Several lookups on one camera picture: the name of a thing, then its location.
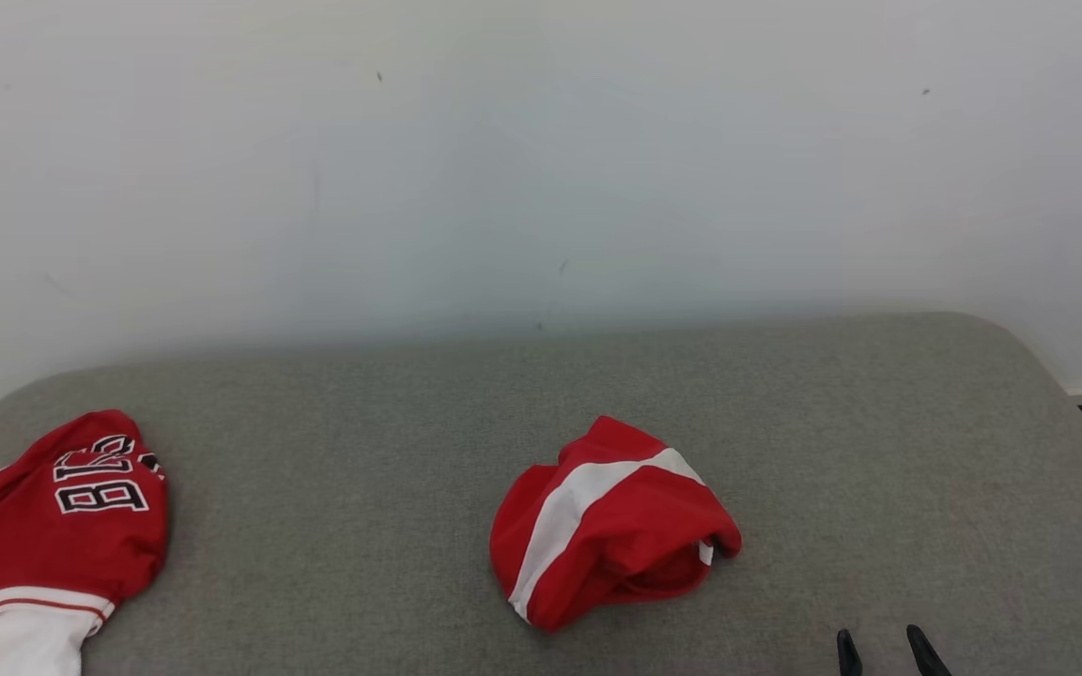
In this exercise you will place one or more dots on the red jersey with black letters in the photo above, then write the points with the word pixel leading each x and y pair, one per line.
pixel 34 549

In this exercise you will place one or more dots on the red shorts with white stripe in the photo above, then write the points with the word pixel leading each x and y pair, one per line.
pixel 640 526

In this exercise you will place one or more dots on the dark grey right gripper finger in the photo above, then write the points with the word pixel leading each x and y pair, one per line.
pixel 928 657
pixel 848 657

